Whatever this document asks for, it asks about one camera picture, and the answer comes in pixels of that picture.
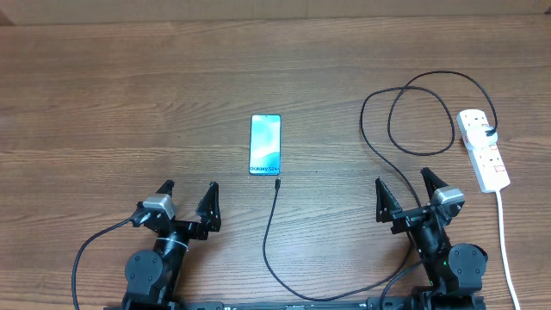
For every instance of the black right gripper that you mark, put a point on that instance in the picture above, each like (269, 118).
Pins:
(386, 206)

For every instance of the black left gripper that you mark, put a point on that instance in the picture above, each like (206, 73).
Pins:
(211, 216)

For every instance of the Samsung Galaxy smartphone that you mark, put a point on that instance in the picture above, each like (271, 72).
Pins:
(265, 145)

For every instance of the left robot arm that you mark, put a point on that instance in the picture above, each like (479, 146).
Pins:
(152, 275)

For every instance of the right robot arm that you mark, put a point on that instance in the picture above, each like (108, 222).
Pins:
(454, 271)

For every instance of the white USB charger plug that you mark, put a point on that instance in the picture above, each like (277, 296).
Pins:
(479, 137)

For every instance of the white power strip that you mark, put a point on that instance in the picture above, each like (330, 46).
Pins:
(487, 162)

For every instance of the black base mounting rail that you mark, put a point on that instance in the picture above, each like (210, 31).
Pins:
(297, 305)

